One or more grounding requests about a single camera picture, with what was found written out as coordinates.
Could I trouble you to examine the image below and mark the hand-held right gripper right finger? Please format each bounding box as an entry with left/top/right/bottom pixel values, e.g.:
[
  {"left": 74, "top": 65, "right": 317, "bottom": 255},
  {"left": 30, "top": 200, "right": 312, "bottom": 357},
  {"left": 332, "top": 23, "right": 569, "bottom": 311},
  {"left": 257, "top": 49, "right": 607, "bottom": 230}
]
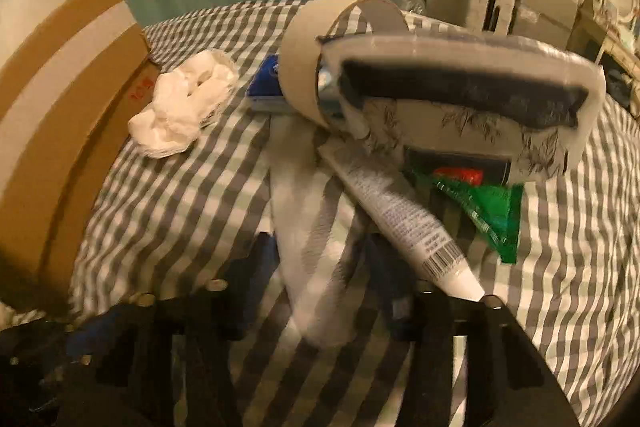
[{"left": 362, "top": 234, "right": 581, "bottom": 427}]

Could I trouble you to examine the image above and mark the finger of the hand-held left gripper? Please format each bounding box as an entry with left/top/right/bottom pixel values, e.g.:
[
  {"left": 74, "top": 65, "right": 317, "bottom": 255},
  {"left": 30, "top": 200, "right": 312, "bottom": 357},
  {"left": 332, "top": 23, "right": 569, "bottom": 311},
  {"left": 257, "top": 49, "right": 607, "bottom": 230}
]
[{"left": 65, "top": 307, "right": 132, "bottom": 365}]

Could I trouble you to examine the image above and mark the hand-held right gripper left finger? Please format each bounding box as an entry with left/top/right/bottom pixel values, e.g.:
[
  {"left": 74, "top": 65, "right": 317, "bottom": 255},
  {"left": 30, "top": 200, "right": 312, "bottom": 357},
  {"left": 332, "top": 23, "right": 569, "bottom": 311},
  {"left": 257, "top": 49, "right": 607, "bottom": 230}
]
[{"left": 120, "top": 232, "right": 278, "bottom": 427}]

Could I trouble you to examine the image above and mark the white striped cloth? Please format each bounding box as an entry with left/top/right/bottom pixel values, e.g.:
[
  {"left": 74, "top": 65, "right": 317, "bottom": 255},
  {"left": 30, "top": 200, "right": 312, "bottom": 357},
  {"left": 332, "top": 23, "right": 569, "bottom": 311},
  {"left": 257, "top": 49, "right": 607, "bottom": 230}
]
[{"left": 269, "top": 121, "right": 373, "bottom": 349}]

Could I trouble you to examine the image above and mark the brown cardboard box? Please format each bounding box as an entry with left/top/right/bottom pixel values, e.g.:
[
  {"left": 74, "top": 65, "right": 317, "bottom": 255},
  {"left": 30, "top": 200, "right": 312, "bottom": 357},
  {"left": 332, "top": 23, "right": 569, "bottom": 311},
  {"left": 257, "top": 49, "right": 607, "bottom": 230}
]
[{"left": 0, "top": 0, "right": 162, "bottom": 310}]

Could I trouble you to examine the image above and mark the grey checked cloth desktop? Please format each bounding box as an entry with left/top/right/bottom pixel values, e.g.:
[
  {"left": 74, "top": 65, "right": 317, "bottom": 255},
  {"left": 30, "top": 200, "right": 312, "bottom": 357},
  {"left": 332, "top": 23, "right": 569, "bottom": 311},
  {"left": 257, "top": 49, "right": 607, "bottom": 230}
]
[{"left": 10, "top": 0, "right": 640, "bottom": 427}]

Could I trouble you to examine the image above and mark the white squeeze tube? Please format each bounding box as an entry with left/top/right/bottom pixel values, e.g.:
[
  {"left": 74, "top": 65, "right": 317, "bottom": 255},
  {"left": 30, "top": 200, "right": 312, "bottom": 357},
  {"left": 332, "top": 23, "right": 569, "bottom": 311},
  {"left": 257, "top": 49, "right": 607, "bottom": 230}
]
[{"left": 317, "top": 141, "right": 487, "bottom": 301}]

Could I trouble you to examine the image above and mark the green plastic packet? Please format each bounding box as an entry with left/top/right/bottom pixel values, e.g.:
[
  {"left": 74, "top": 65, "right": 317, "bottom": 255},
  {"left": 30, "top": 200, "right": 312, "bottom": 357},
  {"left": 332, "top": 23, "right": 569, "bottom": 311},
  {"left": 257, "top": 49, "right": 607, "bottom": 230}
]
[{"left": 410, "top": 167, "right": 524, "bottom": 266}]

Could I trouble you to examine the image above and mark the crumpled white tissue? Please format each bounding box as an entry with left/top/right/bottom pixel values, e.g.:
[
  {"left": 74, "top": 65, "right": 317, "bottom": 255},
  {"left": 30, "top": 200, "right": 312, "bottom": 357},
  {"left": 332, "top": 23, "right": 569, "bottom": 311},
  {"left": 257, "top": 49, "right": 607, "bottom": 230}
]
[{"left": 127, "top": 48, "right": 241, "bottom": 158}]

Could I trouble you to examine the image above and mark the blue labelled container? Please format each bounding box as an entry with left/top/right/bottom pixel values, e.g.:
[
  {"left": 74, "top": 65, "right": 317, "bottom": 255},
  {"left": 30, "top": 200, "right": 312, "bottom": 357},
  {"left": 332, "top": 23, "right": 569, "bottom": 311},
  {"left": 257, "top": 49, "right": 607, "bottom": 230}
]
[{"left": 246, "top": 54, "right": 302, "bottom": 114}]

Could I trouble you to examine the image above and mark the cardboard tape roll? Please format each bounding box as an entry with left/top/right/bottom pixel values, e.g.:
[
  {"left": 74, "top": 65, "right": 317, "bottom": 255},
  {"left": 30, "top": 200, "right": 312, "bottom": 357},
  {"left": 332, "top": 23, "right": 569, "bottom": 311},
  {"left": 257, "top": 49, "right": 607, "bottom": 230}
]
[{"left": 277, "top": 0, "right": 412, "bottom": 131}]

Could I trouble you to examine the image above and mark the grey storage box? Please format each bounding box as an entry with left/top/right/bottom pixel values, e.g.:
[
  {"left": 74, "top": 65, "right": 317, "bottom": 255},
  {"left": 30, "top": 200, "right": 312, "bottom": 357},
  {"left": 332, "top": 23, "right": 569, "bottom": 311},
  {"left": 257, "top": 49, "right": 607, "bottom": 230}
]
[{"left": 515, "top": 0, "right": 597, "bottom": 48}]

